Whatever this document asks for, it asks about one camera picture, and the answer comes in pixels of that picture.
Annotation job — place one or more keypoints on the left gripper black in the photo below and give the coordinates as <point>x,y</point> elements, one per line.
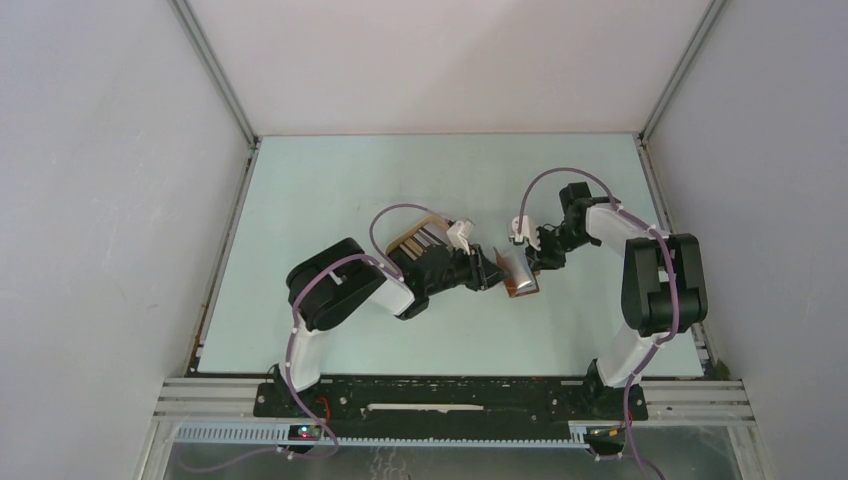
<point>481,272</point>

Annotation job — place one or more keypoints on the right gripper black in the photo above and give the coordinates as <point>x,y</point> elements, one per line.
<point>544,259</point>

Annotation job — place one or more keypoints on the brown leather card holder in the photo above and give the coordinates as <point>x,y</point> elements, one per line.
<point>519,279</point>

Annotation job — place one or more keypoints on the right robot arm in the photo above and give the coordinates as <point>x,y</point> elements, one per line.
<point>663,290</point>

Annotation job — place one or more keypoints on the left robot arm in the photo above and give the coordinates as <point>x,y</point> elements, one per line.
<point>326,289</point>

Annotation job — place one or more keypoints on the small circuit board led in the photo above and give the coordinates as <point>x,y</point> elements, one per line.
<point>305,433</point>

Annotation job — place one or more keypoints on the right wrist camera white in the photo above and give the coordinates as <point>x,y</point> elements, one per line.
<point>523,231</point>

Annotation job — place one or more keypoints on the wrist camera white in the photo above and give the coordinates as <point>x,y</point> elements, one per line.
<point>458,234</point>
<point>523,231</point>

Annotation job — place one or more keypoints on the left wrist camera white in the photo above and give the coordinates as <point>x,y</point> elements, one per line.
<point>458,234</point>

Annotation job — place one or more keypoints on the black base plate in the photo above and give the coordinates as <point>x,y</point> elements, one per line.
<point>471,408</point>

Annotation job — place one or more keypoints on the aluminium frame rail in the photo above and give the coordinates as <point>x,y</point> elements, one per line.
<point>206,410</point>

